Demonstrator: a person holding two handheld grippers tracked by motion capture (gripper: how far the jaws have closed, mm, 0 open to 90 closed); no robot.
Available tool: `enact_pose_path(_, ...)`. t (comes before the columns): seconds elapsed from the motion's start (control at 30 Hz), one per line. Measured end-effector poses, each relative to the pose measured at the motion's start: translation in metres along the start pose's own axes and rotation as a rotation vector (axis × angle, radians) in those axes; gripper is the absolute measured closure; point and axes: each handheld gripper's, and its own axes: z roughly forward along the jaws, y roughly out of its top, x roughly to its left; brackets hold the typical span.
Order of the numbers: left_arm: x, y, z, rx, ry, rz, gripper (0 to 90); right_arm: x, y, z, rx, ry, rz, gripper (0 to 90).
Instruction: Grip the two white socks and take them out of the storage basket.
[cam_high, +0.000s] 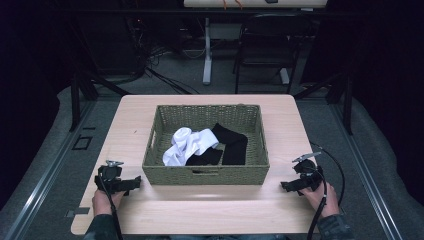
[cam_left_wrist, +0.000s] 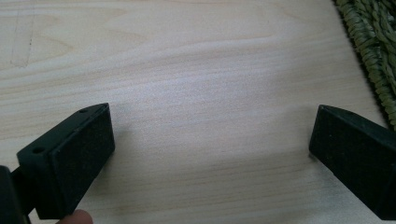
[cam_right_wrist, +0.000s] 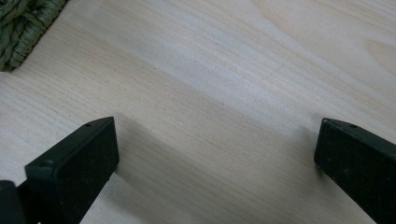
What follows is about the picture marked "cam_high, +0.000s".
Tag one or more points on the person's right hand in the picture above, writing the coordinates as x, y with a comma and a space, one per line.
328, 203

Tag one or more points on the desk with white legs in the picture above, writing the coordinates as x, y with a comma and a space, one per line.
207, 50

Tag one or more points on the green woven basket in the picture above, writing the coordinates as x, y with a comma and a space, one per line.
166, 173

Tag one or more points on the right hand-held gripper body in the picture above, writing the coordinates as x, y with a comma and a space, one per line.
310, 175

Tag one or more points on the long black sock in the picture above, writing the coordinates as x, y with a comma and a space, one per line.
235, 146

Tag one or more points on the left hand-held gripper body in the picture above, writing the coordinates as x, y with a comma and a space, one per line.
109, 175

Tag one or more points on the black folding chair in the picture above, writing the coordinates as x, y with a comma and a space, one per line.
270, 36

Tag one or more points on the white sock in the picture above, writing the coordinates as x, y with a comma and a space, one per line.
190, 145

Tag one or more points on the short black sock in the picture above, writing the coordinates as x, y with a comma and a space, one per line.
206, 157

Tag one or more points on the person's left hand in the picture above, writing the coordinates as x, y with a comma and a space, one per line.
102, 201

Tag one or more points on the black metal stand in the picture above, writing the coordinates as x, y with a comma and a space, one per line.
76, 100
347, 103

